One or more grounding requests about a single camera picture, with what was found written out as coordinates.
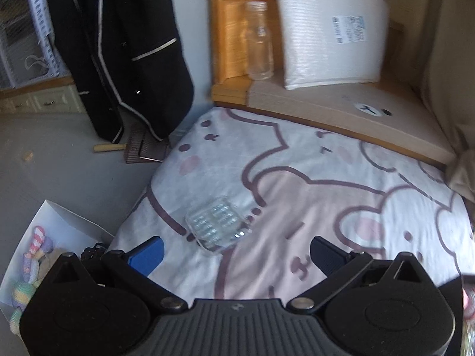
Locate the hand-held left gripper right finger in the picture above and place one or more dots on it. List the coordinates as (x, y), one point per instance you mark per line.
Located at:
(326, 256)

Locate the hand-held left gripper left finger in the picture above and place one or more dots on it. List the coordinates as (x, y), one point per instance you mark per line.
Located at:
(146, 254)

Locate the printed bed sheet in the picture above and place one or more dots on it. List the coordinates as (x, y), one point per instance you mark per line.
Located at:
(334, 200)

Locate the white paper box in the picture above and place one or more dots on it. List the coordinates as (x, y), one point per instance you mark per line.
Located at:
(63, 222)

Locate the pastel crochet toy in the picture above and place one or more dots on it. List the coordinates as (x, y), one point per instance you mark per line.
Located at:
(16, 320)
(38, 238)
(23, 294)
(30, 266)

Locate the pink soft object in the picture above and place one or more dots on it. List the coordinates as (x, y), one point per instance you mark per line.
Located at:
(468, 304)

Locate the white drawer cabinet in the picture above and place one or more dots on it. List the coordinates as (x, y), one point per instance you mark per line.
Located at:
(40, 100)

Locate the beige curtain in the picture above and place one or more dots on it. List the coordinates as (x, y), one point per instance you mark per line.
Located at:
(452, 81)

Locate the wooden headboard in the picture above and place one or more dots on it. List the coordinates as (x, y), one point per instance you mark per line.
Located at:
(228, 44)

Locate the clear glass bottle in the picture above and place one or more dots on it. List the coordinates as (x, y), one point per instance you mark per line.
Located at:
(259, 40)

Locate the white bubble wrap package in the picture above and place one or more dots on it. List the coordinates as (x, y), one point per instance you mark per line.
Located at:
(330, 29)

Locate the black jacket with white trim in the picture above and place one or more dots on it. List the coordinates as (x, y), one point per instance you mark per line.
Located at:
(141, 26)

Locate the white plastic basket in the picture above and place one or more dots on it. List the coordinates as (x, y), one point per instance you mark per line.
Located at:
(22, 26)

